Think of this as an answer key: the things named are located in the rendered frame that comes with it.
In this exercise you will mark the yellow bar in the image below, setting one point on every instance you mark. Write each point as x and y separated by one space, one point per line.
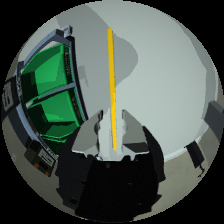
112 84

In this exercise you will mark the green open bin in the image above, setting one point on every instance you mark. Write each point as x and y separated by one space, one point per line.
55 144
53 118
44 72

